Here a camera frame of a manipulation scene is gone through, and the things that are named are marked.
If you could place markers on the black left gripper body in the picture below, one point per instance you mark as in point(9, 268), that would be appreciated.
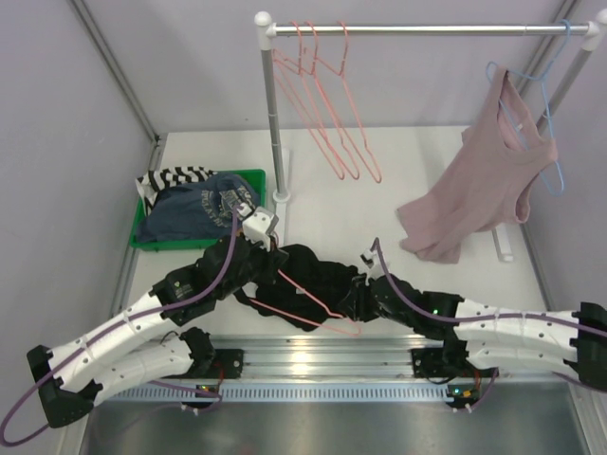
point(273, 259)

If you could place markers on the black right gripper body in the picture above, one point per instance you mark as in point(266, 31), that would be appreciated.
point(399, 316)

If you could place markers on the pink wire hanger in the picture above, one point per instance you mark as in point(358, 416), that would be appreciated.
point(346, 141)
point(308, 302)
point(291, 78)
point(368, 158)

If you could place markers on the black tank top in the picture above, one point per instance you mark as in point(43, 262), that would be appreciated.
point(303, 261)

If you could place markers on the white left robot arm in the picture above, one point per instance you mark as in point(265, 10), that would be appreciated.
point(153, 338)

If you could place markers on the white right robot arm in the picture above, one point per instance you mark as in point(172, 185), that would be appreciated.
point(571, 344)

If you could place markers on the pink tank top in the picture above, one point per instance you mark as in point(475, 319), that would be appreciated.
point(487, 184)

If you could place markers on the navy blue printed shirt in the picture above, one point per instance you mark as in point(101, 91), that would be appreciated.
point(189, 213)

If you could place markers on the green plastic bin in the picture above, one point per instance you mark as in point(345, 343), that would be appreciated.
point(258, 182)

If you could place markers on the black white striped shirt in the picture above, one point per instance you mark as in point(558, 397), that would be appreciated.
point(152, 183)

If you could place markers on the silver clothes rack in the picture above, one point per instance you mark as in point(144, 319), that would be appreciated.
point(267, 30)

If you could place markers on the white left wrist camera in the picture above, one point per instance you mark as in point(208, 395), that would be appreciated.
point(258, 225)

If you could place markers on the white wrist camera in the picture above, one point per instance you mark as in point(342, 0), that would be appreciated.
point(258, 225)
point(371, 260)

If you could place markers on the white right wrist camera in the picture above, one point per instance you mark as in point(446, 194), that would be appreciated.
point(371, 260)

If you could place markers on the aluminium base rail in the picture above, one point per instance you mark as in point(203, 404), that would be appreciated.
point(324, 358)

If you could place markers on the white slotted cable duct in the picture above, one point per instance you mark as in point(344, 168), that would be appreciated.
point(302, 392)

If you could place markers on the blue wire hanger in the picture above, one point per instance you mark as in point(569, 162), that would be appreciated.
point(541, 81)

